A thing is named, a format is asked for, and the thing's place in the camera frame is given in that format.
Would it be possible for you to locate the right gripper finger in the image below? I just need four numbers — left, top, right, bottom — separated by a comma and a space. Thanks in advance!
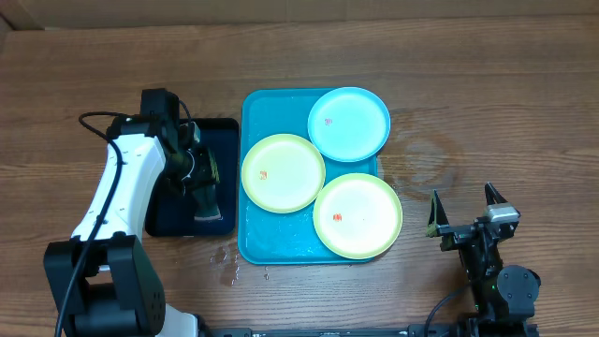
426, 189, 449, 237
484, 182, 506, 205

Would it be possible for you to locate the green plate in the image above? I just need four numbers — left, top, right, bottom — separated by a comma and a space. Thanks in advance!
313, 173, 403, 260
241, 134, 326, 213

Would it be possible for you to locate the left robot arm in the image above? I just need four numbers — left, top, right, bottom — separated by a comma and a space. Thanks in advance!
43, 88, 220, 336

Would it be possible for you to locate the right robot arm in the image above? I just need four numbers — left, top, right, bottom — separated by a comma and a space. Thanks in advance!
423, 183, 541, 336

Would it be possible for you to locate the black plastic tray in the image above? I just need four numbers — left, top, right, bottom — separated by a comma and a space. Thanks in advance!
145, 118, 240, 237

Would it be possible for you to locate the teal plastic tray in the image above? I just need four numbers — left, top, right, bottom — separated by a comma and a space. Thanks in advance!
238, 89, 382, 265

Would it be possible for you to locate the light blue plate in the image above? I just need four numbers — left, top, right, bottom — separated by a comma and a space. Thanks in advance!
307, 87, 391, 162

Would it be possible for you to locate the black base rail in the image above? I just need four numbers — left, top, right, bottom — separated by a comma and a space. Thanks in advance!
199, 323, 540, 337

